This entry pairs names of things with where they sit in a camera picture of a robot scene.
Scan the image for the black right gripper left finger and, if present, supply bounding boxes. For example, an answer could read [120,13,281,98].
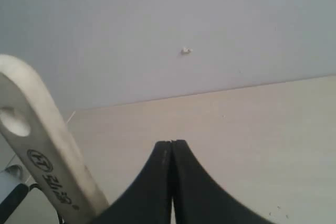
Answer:
[92,141,172,224]

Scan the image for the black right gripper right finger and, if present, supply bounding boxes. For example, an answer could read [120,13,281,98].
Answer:
[172,140,271,223]

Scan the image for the white wooden paint brush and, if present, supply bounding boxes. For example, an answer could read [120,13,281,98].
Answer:
[1,55,108,223]

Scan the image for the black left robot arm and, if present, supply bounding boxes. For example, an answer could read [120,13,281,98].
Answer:
[1,165,41,223]

